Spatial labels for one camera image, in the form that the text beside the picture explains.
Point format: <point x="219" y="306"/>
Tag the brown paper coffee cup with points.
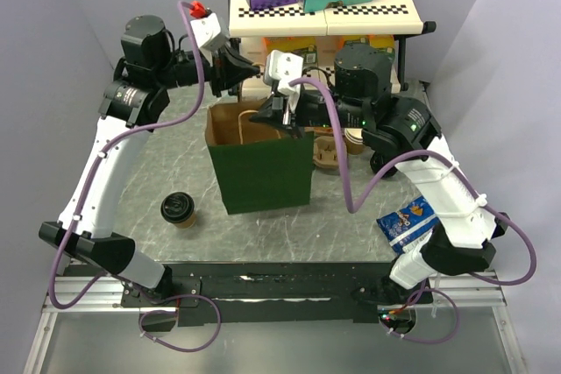
<point x="187" y="220"/>

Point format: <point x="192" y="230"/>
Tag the spare brown cup carriers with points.
<point x="325" y="154"/>

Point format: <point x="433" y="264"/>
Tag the green paper bag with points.
<point x="257" y="167"/>

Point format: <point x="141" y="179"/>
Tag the spare black cup lid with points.
<point x="377" y="162"/>

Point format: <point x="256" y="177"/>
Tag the stacked paper cups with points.
<point x="354" y="141"/>

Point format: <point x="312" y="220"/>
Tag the green yellow box right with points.
<point x="383" y="43"/>

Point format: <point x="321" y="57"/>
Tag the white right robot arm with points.
<point x="406" y="138"/>

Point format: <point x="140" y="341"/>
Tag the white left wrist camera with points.
<point x="211" y="33"/>

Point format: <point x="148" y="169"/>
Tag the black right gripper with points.
<point x="271" y="113"/>

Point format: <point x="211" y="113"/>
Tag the green yellow box left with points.
<point x="304" y="47"/>

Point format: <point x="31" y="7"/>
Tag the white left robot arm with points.
<point x="152" y="64"/>

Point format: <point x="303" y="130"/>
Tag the cream black shelf rack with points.
<point x="398" y="18"/>

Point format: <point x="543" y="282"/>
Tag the blue chips bag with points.
<point x="407" y="227"/>

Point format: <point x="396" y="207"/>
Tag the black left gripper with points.
<point x="230" y="69"/>

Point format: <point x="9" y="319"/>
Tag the black plastic cup lid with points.
<point x="175" y="205"/>

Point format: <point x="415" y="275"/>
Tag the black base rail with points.
<point x="206" y="292"/>

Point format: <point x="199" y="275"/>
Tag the green yellow box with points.
<point x="304" y="47"/>
<point x="383" y="43"/>

